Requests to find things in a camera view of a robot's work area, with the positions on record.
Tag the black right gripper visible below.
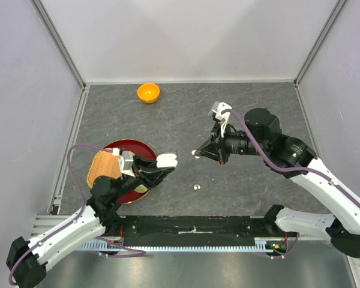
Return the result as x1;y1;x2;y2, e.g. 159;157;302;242
196;120;268;164

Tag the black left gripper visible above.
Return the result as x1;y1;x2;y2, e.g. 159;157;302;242
113;154;175;199

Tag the white earbud charging case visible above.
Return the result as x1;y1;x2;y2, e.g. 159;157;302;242
156;153;178;168

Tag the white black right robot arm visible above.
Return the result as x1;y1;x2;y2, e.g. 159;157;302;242
192;102;360;258

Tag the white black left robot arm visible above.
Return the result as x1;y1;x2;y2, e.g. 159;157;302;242
6;150;178;287

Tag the pale green plastic cup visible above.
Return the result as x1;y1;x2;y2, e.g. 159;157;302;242
134;184;149;194

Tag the round red lacquer tray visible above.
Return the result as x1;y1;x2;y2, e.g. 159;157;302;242
104;139;157;205

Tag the woven bamboo mat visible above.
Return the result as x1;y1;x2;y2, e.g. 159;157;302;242
86;151;122;188

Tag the orange plastic bowl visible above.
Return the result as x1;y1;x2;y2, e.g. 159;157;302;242
137;83;160;104

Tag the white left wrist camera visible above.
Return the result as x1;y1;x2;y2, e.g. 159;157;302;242
119;151;135;177

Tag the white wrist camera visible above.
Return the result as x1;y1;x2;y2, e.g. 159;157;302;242
208;101;232;138
119;151;135;177

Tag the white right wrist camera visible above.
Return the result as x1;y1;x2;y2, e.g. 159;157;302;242
208;101;232;138

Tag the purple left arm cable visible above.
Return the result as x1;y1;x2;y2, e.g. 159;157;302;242
8;143;118;285

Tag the white slotted cable duct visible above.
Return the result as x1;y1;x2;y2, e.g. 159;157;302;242
77;239;286;253

